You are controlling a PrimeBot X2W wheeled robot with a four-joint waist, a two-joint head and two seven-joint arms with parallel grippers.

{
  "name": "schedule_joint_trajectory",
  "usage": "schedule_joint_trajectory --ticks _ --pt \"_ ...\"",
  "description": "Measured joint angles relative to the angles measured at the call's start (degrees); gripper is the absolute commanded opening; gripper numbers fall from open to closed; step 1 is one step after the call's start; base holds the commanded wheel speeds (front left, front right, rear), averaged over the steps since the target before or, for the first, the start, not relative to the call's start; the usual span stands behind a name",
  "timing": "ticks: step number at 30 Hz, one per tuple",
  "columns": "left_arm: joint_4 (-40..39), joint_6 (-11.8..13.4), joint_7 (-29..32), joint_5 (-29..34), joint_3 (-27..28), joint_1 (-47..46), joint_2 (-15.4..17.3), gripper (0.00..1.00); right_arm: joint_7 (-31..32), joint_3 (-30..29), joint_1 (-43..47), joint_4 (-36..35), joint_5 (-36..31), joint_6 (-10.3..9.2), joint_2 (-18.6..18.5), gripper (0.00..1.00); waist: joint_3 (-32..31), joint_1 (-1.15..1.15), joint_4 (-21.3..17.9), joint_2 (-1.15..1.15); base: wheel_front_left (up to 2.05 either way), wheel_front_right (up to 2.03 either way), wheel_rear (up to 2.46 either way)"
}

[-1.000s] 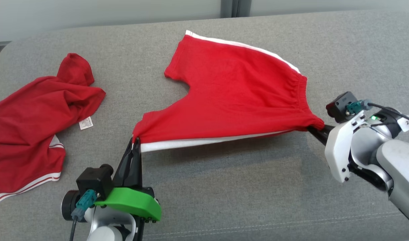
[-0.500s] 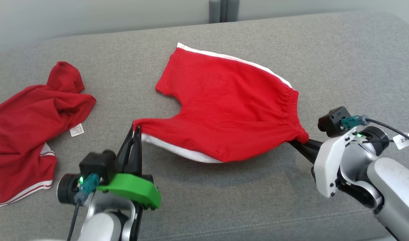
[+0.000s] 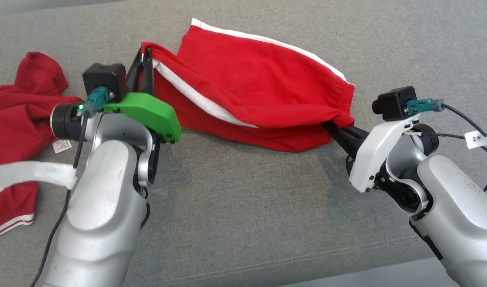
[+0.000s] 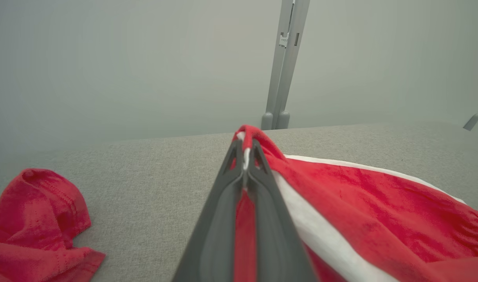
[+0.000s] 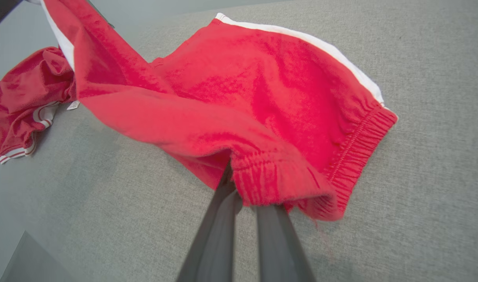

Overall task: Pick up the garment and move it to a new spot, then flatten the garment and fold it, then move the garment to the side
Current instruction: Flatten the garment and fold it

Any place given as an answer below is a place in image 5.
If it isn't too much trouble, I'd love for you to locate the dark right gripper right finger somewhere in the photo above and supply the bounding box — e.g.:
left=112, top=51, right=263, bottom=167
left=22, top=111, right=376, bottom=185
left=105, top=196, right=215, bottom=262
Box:
left=254, top=203, right=317, bottom=282

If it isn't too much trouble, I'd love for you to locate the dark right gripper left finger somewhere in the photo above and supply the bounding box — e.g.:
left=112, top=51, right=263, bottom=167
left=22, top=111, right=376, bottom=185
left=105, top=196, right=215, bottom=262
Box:
left=175, top=160, right=244, bottom=282

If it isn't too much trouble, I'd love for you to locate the red shorts white stripe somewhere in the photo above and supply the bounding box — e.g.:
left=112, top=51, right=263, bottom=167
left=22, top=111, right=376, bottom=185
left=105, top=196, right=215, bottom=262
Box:
left=40, top=0, right=399, bottom=222

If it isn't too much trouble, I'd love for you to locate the red white jersey shirt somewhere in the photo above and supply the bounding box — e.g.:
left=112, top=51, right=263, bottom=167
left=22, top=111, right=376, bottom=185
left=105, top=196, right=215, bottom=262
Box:
left=0, top=46, right=81, bottom=165

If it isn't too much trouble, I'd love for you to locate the grey fabric sofa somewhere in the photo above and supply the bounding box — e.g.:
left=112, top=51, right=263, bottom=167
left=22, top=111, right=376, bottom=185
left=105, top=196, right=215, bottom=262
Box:
left=0, top=0, right=478, bottom=282

